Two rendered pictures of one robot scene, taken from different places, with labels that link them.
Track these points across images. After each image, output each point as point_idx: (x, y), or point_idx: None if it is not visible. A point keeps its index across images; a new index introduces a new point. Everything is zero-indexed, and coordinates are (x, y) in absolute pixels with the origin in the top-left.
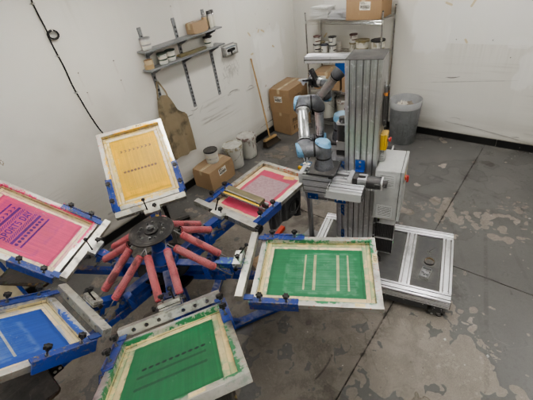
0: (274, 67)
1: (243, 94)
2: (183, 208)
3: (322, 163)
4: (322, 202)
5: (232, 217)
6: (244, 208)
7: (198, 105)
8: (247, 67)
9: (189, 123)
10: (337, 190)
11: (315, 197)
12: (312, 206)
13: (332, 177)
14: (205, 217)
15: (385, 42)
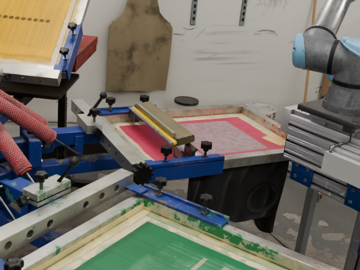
0: (351, 28)
1: (280, 45)
2: (98, 171)
3: (341, 91)
4: (342, 260)
5: (110, 138)
6: (151, 146)
7: (198, 24)
8: (306, 5)
9: (171, 44)
10: (352, 159)
11: (304, 179)
12: (319, 259)
13: (352, 127)
14: (121, 196)
15: None
